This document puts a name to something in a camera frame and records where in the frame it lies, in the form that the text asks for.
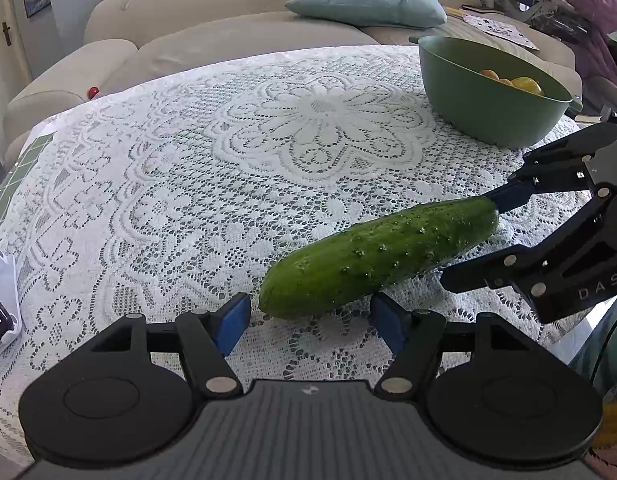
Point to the smartphone in white holder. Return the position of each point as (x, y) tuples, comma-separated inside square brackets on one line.
[(1, 305)]

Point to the teal striped clothing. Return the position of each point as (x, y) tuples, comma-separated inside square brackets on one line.
[(610, 355)]

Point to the light blue pillow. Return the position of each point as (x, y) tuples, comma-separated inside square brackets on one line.
[(373, 5)]

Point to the small red ball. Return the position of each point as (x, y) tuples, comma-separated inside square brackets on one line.
[(93, 92)]

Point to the green cucumber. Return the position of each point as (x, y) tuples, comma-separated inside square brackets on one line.
[(383, 255)]

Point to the green colander bowl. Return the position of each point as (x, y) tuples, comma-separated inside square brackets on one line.
[(488, 105)]

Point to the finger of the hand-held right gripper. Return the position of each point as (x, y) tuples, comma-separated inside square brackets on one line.
[(510, 196), (488, 272)]

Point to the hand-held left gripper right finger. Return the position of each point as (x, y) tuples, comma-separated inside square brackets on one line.
[(388, 325)]

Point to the white lace tablecloth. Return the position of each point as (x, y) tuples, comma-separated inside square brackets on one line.
[(238, 160)]

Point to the yellow-green lemon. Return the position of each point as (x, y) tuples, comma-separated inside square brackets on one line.
[(527, 85)]

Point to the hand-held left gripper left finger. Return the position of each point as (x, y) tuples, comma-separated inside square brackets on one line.
[(236, 322)]

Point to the printed paper sheet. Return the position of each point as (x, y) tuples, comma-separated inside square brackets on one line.
[(500, 30)]

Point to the green grid cutting mat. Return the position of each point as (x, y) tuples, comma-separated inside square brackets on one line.
[(18, 180)]

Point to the beige sofa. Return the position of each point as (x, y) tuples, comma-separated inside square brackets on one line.
[(198, 20)]

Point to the small wall cross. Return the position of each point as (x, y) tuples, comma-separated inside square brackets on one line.
[(7, 35)]

